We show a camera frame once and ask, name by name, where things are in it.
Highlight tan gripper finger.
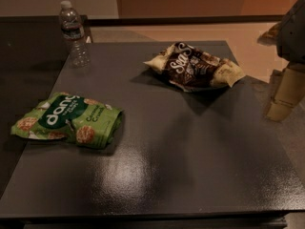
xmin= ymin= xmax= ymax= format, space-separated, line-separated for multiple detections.
xmin=265 ymin=62 xmax=305 ymax=122

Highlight brown chip bag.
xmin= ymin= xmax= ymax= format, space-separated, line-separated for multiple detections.
xmin=145 ymin=42 xmax=245 ymax=93

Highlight green rice chip bag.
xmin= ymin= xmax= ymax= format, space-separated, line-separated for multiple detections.
xmin=10 ymin=93 xmax=122 ymax=149

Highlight clear plastic water bottle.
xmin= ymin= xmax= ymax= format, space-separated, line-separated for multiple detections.
xmin=59 ymin=0 xmax=90 ymax=68

